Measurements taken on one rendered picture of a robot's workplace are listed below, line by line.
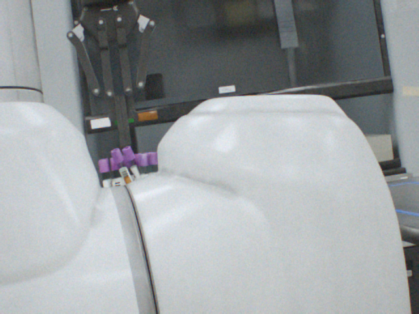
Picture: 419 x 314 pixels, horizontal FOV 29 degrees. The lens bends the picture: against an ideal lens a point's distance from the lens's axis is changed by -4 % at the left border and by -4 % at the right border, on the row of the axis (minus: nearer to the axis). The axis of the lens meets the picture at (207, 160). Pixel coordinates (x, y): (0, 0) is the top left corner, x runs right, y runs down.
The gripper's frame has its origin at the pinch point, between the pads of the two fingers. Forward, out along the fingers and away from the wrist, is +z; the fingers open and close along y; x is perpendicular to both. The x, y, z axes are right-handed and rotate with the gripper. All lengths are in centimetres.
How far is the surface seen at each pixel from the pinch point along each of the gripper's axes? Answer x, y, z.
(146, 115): -42.0, -4.3, -0.6
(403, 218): 25.6, -30.1, 15.4
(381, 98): -53, -53, 2
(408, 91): -45, -57, 1
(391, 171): -36, -48, 16
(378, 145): -43, -49, 11
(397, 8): -45, -57, -16
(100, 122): -42.0, 4.5, -0.6
